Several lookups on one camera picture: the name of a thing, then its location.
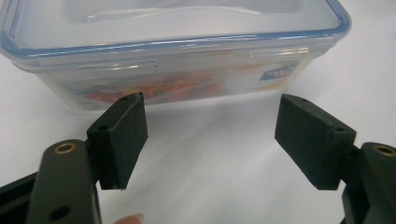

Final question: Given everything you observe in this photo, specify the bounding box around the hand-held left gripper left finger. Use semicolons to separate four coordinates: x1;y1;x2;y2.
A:
25;91;149;224

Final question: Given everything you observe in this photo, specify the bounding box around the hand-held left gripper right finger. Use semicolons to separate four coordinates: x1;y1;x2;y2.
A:
274;93;396;224

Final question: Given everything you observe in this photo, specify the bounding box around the clear plastic food container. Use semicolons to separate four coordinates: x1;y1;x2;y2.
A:
6;43;331;112

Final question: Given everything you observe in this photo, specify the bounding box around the clear blue-sealed container lid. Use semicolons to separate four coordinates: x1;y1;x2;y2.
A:
0;0;353;60

